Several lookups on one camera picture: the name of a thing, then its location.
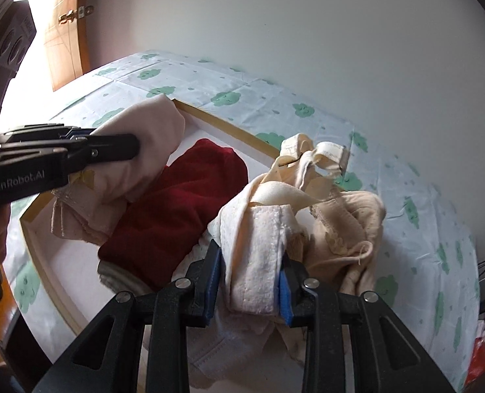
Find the brass door latch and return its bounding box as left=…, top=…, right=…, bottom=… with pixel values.
left=58, top=5, right=95, bottom=25

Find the cream beige bra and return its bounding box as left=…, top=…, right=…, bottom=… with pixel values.
left=207, top=133, right=387, bottom=322

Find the cloud-print white cloth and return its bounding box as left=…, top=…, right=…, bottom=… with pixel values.
left=5, top=49, right=479, bottom=355

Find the shallow wooden-framed white tray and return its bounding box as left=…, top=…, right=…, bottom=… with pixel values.
left=19, top=97, right=285, bottom=336

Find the white elastic-band underwear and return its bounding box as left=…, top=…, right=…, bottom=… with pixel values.
left=144, top=233, right=282, bottom=390

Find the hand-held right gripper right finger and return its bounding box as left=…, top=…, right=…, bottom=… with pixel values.
left=278, top=253, right=458, bottom=393

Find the dark red underwear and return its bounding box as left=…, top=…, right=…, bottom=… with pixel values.
left=98, top=138, right=249, bottom=291

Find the brown wooden wardrobe door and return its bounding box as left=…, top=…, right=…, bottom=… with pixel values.
left=42, top=0, right=93, bottom=91

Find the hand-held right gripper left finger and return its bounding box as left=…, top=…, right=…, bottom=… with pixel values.
left=32, top=239, right=224, bottom=393

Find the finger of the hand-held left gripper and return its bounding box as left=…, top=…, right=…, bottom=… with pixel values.
left=1, top=123, right=96, bottom=142
left=0, top=132, right=142, bottom=173

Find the beige ribbed underwear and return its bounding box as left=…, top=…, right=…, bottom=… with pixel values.
left=51, top=186, right=118, bottom=246

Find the red white plastic bag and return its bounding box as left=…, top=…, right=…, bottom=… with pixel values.
left=469, top=318, right=485, bottom=378

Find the pale pink underwear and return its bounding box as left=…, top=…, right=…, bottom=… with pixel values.
left=90, top=93, right=187, bottom=204

